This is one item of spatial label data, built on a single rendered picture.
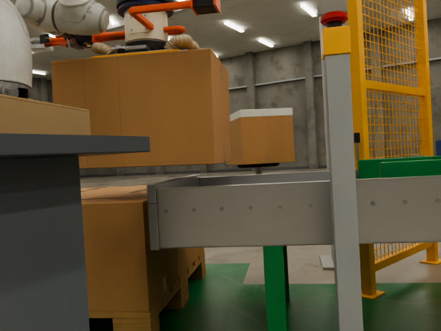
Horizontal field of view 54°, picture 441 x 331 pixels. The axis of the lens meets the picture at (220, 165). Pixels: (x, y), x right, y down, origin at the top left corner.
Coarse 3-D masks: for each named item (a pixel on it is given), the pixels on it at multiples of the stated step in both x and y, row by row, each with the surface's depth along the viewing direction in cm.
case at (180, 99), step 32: (64, 64) 158; (96, 64) 155; (128, 64) 153; (160, 64) 151; (192, 64) 149; (64, 96) 158; (96, 96) 156; (128, 96) 154; (160, 96) 152; (192, 96) 150; (224, 96) 176; (96, 128) 156; (128, 128) 154; (160, 128) 152; (192, 128) 150; (224, 128) 173; (96, 160) 156; (128, 160) 154; (160, 160) 152; (192, 160) 150; (224, 160) 170
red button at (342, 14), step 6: (330, 12) 110; (336, 12) 109; (342, 12) 109; (324, 18) 111; (330, 18) 110; (336, 18) 110; (342, 18) 110; (324, 24) 113; (330, 24) 111; (336, 24) 111
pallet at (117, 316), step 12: (204, 252) 252; (192, 264) 222; (204, 264) 251; (180, 276) 199; (192, 276) 244; (180, 288) 197; (168, 300) 177; (180, 300) 197; (96, 312) 158; (108, 312) 157; (120, 312) 156; (132, 312) 156; (144, 312) 155; (156, 312) 162; (120, 324) 156; (132, 324) 156; (144, 324) 155; (156, 324) 161
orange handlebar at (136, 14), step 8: (136, 8) 144; (144, 8) 144; (152, 8) 143; (160, 8) 143; (168, 8) 142; (176, 8) 142; (184, 8) 142; (136, 16) 149; (144, 24) 158; (152, 24) 163; (112, 32) 172; (120, 32) 171; (168, 32) 171; (176, 32) 171; (56, 40) 176; (64, 40) 176; (104, 40) 177; (112, 40) 177
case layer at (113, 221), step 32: (96, 192) 214; (128, 192) 201; (96, 224) 157; (128, 224) 155; (96, 256) 157; (128, 256) 155; (160, 256) 171; (192, 256) 224; (96, 288) 158; (128, 288) 156; (160, 288) 168
